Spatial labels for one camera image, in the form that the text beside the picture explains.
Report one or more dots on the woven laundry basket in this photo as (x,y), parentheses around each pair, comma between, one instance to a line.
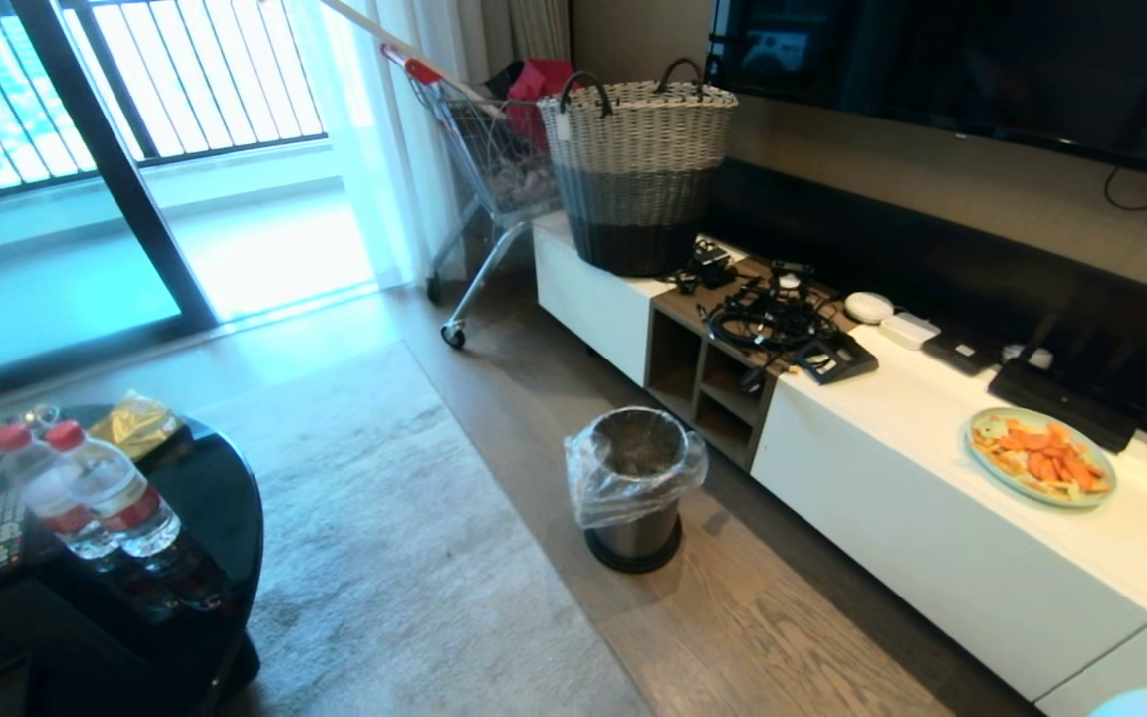
(638,159)

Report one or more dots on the black sliding door frame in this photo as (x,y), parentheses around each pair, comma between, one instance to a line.
(115,169)

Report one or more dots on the beige floor rug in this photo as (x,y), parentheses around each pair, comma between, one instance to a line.
(384,538)

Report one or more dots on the black round coffee table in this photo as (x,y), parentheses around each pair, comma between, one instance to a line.
(185,528)

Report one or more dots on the wall television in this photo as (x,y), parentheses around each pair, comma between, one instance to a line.
(982,60)

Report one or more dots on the gold foil snack bag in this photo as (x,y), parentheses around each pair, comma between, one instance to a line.
(138,423)

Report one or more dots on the orange food scraps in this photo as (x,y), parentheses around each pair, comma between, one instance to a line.
(1043,460)

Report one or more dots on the black power adapter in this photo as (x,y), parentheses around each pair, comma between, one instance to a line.
(709,265)

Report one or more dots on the white media cabinet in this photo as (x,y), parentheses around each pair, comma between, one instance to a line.
(932,498)

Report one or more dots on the white oval device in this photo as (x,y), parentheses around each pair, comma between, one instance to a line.
(868,307)

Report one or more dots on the pale green dish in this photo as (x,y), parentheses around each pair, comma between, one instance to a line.
(978,460)

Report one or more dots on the black remote control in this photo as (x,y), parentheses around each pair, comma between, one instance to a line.
(4,533)

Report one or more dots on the black flat device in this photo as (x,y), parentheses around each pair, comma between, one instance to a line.
(835,358)

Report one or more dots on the clear plastic bin liner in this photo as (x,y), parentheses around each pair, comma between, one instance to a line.
(593,488)

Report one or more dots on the white rectangular box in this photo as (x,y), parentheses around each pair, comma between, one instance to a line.
(909,330)

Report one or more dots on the wooden pole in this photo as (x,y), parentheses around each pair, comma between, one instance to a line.
(404,48)

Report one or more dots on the balcony railing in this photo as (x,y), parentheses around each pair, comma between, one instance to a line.
(135,80)

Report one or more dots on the red bag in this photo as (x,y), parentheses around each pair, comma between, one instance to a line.
(540,95)

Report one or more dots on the sheer white curtain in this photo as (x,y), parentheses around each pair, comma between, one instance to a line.
(404,129)

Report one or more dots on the water bottle red cap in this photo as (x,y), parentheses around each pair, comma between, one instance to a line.
(115,493)
(41,488)

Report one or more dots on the metal shopping cart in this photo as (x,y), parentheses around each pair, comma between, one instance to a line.
(494,159)

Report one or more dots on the small black flat box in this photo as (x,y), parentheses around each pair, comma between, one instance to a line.
(958,352)

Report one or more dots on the metal trash bin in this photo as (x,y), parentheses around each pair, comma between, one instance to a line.
(639,438)

